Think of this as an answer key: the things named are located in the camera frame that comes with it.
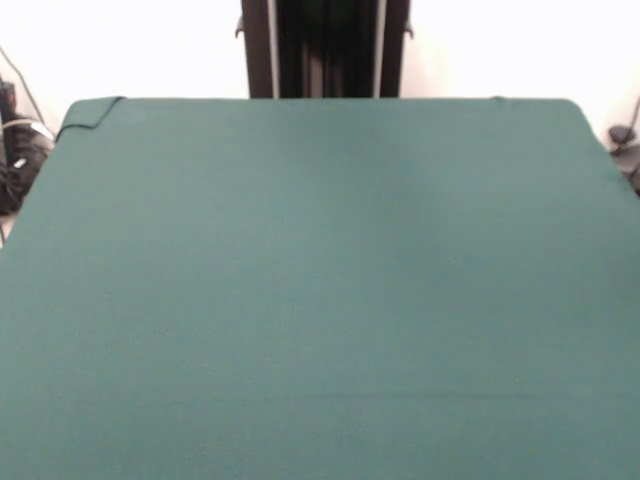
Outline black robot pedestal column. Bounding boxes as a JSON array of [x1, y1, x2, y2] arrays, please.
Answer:
[[234, 0, 416, 100]]

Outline black cable heap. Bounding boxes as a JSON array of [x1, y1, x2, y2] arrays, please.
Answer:
[[0, 117, 56, 217]]

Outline dark green table cloth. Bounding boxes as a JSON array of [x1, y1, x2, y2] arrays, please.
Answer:
[[0, 95, 640, 480]]

